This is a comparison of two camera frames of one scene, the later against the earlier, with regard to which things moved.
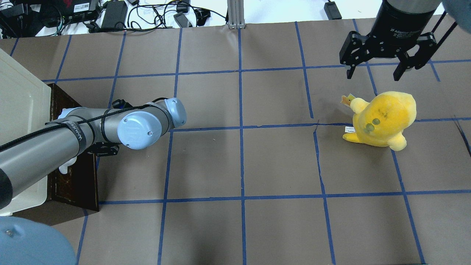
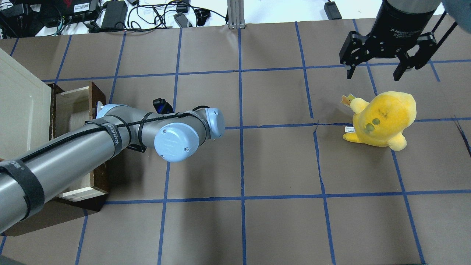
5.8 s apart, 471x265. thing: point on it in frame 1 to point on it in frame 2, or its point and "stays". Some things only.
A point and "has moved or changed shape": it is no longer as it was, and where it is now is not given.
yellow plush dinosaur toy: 381,122 stays
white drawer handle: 62,116 to 99,104
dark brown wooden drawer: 76,183 has moved or changed shape
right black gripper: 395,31 stays
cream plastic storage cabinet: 25,106 stays
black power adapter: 332,11 stays
